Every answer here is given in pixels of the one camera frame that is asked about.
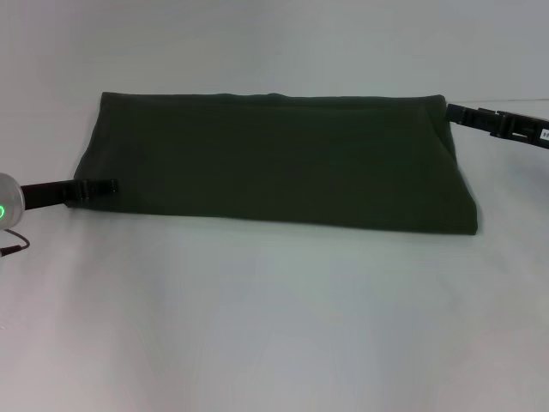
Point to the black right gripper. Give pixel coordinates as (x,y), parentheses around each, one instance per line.
(527,131)

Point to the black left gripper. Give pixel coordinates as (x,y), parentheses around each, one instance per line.
(45,195)

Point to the dark green shirt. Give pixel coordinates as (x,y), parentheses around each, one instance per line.
(274,163)

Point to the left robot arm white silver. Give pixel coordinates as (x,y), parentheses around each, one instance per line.
(10,201)

